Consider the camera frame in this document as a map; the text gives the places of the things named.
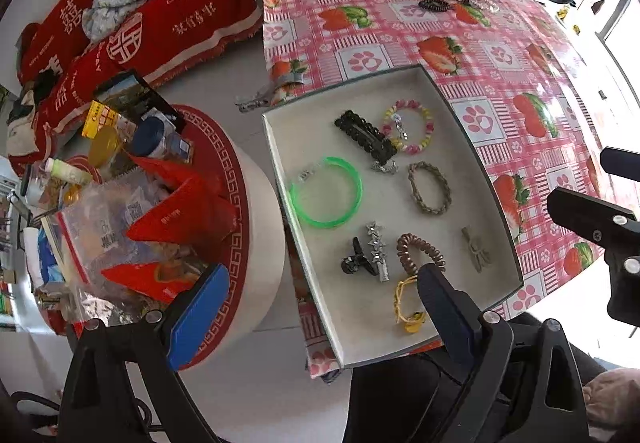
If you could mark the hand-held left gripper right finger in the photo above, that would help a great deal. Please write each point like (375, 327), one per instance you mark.
(445, 308)

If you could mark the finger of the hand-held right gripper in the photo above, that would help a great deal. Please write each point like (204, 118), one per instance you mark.
(595, 218)
(622, 164)

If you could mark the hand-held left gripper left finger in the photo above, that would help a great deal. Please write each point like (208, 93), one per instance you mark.
(200, 313)

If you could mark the beige bow hair clip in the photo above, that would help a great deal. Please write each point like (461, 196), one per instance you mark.
(475, 248)

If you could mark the silver star hair clip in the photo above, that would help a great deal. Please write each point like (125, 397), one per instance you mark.
(377, 253)

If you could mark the small black claw clip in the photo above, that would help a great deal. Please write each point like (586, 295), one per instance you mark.
(352, 263)

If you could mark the green plastic bangle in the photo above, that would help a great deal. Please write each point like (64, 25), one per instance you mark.
(294, 195)

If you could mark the small silver hair clip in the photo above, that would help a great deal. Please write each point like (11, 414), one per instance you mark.
(385, 166)

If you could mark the white shallow tray box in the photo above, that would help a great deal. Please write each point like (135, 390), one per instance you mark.
(450, 143)

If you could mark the silver leaf hair clip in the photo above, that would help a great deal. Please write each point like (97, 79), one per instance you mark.
(401, 125)

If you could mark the black lace hair clip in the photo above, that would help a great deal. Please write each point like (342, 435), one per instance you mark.
(360, 130)

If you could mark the red paper packet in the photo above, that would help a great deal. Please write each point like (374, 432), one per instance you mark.
(140, 278)
(170, 173)
(190, 218)

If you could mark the round red top side table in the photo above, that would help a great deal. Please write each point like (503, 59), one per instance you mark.
(250, 233)

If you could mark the person's dark trousers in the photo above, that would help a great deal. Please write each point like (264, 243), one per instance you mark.
(390, 398)

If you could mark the person's pink clothing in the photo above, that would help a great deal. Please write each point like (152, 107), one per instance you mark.
(615, 398)

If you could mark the clear plastic zip bag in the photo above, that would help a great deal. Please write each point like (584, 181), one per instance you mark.
(100, 223)

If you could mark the blue lid jar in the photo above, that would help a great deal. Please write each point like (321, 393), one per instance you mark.
(150, 135)

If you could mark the yellow jar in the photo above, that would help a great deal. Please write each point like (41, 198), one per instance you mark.
(105, 148)

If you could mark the white tube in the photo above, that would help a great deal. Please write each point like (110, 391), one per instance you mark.
(65, 170)

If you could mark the yellow box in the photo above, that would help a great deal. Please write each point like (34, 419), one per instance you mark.
(105, 118)

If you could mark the silver tablecloth clamp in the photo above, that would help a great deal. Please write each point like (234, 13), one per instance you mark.
(255, 98)

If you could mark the black package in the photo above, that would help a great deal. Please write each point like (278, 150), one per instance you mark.
(135, 98)

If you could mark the black and white cloth pile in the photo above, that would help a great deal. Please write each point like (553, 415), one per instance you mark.
(30, 123)

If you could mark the red printed sofa blanket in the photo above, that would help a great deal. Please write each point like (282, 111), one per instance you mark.
(190, 23)

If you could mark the pink strawberry print tablecloth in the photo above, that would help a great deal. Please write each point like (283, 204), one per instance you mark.
(320, 23)

